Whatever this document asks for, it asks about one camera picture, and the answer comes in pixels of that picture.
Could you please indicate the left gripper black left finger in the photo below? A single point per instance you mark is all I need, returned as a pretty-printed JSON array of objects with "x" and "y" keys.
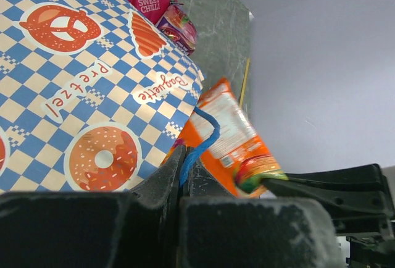
[{"x": 134, "y": 228}]

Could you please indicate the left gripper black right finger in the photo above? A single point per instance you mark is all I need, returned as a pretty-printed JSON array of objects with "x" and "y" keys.
[{"x": 219, "y": 230}]

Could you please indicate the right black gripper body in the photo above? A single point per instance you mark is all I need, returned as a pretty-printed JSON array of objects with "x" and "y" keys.
[{"x": 370, "y": 238}]

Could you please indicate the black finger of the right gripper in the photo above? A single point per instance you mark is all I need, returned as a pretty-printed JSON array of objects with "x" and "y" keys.
[{"x": 354, "y": 197}]

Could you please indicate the orange snack packet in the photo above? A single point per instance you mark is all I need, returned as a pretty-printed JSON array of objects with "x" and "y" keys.
[{"x": 239, "y": 160}]

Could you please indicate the checkered paper bag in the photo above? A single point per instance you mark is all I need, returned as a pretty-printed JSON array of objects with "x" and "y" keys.
[{"x": 93, "y": 95}]

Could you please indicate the small colourful candy packet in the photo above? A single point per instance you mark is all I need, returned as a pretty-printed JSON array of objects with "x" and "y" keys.
[{"x": 176, "y": 25}]

